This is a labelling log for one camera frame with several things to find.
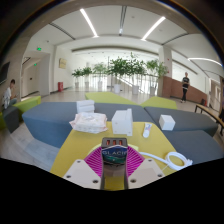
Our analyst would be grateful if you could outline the pink wet wipes pack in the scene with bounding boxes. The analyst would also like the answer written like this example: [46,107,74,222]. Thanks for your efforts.
[68,112,109,135]

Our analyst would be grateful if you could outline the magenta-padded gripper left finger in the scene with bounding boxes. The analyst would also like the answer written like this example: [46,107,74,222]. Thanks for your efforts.
[62,147,105,191]

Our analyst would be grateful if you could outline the row of potted plants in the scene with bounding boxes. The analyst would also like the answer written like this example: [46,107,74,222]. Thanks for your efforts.
[71,52,170,97]

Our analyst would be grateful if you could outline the framed wall picture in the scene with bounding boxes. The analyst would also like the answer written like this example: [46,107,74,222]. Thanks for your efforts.
[58,57,68,70]

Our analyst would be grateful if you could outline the dark grey ottoman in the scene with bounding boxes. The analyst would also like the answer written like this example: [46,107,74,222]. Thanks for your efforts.
[2,105,21,134]

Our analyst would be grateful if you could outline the dark wall screen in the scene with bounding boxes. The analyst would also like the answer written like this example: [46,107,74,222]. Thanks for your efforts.
[0,61,11,85]

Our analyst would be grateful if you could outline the white tissue box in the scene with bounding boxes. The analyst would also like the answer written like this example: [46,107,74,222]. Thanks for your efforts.
[111,108,134,137]

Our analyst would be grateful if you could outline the white stacked tissue packs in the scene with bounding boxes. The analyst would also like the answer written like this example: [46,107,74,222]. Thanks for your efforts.
[75,99,96,115]

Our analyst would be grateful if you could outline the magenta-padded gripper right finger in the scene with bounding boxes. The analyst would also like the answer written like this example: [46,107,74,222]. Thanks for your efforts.
[125,147,165,191]

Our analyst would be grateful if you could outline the person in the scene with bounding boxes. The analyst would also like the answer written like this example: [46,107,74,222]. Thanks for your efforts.
[180,71,191,104]
[2,78,18,110]

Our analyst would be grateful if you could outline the small white cube box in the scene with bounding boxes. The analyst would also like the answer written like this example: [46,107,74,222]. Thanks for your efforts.
[158,114,177,132]

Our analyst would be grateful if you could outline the wooden bench, black legs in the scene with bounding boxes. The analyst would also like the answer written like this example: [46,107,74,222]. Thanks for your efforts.
[194,102,224,136]

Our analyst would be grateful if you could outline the green upholstered bench seat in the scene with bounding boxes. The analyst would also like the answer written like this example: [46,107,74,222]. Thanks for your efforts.
[12,95,43,115]
[139,95,179,111]
[84,91,140,106]

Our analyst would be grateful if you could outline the grey upholstered bench seat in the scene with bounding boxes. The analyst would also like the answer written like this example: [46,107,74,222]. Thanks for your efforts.
[21,101,155,150]
[143,105,220,138]
[162,129,224,166]

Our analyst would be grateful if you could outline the white tube with red cap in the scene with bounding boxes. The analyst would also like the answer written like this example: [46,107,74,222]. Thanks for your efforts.
[142,122,153,139]

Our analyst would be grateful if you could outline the ceiling strip lights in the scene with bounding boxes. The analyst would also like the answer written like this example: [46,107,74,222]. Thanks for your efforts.
[79,7,224,68]

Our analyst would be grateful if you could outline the white coiled power cable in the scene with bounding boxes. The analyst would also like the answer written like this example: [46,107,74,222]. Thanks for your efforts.
[139,151,194,172]

